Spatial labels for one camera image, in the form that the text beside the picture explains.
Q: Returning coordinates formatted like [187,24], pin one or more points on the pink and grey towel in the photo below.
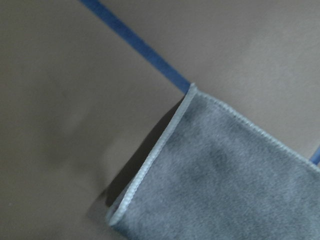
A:
[214,175]

